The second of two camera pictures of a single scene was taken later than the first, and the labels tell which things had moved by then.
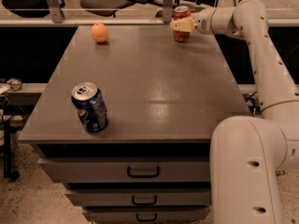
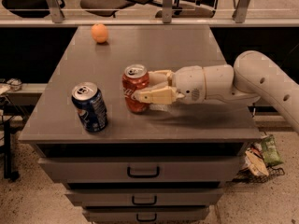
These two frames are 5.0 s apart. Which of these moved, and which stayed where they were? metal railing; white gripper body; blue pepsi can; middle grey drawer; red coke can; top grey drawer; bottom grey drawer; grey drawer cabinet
Moved: white gripper body; red coke can
Stayed: grey drawer cabinet; blue pepsi can; metal railing; bottom grey drawer; middle grey drawer; top grey drawer
